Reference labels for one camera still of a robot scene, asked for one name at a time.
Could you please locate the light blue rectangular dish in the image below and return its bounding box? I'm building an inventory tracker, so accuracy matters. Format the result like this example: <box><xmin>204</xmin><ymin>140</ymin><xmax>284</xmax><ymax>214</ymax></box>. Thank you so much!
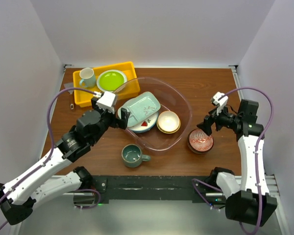
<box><xmin>118</xmin><ymin>92</ymin><xmax>161</xmax><ymax>127</ymax></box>

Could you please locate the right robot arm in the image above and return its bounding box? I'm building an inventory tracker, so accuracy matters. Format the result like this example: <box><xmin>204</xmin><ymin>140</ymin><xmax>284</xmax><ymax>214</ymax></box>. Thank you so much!
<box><xmin>197</xmin><ymin>98</ymin><xmax>277</xmax><ymax>227</ymax></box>

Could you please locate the light blue white mug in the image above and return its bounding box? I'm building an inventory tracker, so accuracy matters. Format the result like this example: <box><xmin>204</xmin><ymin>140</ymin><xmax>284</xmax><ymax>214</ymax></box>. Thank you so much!
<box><xmin>79</xmin><ymin>68</ymin><xmax>96</xmax><ymax>88</ymax></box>

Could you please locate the yellow plastic tray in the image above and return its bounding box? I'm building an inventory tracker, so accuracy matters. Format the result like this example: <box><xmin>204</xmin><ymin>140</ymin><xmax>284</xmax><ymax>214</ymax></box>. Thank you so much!
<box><xmin>74</xmin><ymin>61</ymin><xmax>141</xmax><ymax>108</ymax></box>

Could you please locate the watermelon pattern plate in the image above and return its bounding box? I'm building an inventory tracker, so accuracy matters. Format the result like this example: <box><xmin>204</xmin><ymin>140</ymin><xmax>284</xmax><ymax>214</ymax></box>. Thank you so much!
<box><xmin>128</xmin><ymin>119</ymin><xmax>157</xmax><ymax>133</ymax></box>
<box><xmin>128</xmin><ymin>112</ymin><xmax>159</xmax><ymax>133</ymax></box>

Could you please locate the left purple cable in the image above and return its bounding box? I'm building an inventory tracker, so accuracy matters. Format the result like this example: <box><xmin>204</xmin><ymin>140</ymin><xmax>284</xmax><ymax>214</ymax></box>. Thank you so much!
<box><xmin>0</xmin><ymin>88</ymin><xmax>98</xmax><ymax>233</ymax></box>

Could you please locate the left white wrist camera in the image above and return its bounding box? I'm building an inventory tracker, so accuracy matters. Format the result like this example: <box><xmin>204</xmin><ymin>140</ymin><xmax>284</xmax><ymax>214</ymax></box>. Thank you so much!
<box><xmin>93</xmin><ymin>91</ymin><xmax>117</xmax><ymax>114</ymax></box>

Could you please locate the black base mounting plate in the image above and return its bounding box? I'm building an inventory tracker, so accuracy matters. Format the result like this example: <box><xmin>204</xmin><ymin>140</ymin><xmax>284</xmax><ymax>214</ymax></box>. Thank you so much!
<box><xmin>73</xmin><ymin>175</ymin><xmax>225</xmax><ymax>207</ymax></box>

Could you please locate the dark bowl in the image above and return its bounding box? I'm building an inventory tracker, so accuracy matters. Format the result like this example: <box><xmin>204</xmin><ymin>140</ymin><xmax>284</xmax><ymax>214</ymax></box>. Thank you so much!
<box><xmin>157</xmin><ymin>111</ymin><xmax>180</xmax><ymax>132</ymax></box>

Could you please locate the teal ceramic mug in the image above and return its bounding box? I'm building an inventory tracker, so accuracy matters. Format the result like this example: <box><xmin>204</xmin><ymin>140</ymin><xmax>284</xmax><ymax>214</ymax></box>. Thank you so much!
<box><xmin>122</xmin><ymin>144</ymin><xmax>151</xmax><ymax>168</ymax></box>

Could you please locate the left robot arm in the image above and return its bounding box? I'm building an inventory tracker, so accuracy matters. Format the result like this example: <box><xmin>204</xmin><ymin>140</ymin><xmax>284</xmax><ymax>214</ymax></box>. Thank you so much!
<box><xmin>0</xmin><ymin>98</ymin><xmax>130</xmax><ymax>225</ymax></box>

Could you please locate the lime green plate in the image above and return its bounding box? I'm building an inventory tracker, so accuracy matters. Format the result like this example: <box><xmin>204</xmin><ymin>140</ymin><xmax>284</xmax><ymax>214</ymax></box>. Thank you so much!
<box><xmin>98</xmin><ymin>71</ymin><xmax>126</xmax><ymax>91</ymax></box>

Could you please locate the yellow blue patterned bowl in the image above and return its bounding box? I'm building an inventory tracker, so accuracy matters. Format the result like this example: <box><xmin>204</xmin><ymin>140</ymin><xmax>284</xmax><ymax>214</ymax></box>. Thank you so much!
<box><xmin>156</xmin><ymin>121</ymin><xmax>181</xmax><ymax>134</ymax></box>

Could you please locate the clear plastic bin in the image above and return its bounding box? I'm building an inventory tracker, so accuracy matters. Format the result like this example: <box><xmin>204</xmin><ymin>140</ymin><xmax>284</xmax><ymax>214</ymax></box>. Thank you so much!
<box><xmin>114</xmin><ymin>77</ymin><xmax>192</xmax><ymax>153</ymax></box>

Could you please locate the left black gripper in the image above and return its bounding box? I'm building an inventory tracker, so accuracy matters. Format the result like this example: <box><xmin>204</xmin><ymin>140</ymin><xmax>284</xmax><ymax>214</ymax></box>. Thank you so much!
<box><xmin>90</xmin><ymin>97</ymin><xmax>129</xmax><ymax>144</ymax></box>

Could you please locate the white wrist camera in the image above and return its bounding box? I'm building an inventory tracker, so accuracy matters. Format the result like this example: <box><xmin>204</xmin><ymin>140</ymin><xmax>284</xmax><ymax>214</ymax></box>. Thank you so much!
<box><xmin>211</xmin><ymin>92</ymin><xmax>228</xmax><ymax>116</ymax></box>
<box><xmin>93</xmin><ymin>91</ymin><xmax>117</xmax><ymax>114</ymax></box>

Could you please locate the grey rimmed plate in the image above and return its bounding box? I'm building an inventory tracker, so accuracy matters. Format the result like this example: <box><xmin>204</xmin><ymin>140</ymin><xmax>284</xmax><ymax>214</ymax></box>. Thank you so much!
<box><xmin>96</xmin><ymin>70</ymin><xmax>128</xmax><ymax>94</ymax></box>

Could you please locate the red brown bottom bowl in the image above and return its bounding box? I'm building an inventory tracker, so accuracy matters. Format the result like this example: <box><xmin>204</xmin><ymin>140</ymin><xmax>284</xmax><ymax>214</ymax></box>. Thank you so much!
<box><xmin>187</xmin><ymin>129</ymin><xmax>214</xmax><ymax>154</ymax></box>

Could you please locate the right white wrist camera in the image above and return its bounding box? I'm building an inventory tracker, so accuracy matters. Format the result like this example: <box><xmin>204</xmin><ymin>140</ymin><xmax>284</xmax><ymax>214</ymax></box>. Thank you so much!
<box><xmin>211</xmin><ymin>92</ymin><xmax>228</xmax><ymax>116</ymax></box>

